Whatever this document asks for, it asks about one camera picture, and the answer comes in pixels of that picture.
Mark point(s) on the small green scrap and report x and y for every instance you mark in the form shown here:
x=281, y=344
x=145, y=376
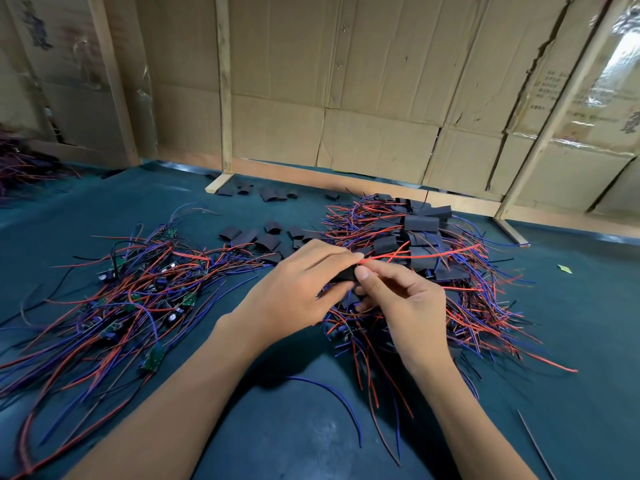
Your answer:
x=565, y=269

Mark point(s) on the black heat-shrink sleeve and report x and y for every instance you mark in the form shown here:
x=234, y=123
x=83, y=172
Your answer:
x=348, y=279

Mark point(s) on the wide wooden post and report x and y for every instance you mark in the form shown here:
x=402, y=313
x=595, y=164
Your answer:
x=113, y=85

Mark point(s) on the wooden ledge board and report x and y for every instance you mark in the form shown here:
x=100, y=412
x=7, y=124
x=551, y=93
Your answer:
x=300, y=175

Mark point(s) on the pale slanted wooden post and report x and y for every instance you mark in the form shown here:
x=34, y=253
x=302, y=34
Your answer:
x=555, y=110

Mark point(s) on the person's left forearm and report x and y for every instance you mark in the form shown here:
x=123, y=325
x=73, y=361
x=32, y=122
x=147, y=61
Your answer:
x=160, y=415

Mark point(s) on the clear plastic sheet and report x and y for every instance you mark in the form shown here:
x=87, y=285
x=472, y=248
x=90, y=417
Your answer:
x=615, y=80

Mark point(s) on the person's right forearm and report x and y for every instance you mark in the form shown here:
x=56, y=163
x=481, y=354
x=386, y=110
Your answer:
x=475, y=425

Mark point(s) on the pile of sleeved wired boards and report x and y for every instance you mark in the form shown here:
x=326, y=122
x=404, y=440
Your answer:
x=470, y=295

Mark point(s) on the person's left hand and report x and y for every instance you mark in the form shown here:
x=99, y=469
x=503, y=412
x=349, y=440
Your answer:
x=285, y=295

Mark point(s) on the person's right hand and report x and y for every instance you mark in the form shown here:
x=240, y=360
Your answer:
x=415, y=315

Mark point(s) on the thin wooden post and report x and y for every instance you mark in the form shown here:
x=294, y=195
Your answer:
x=224, y=85

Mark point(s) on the pile of unsleeved wired boards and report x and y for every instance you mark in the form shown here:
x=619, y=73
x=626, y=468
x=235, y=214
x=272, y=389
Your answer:
x=100, y=315

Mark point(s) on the pile of black sleeve pieces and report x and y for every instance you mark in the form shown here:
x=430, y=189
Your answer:
x=265, y=240

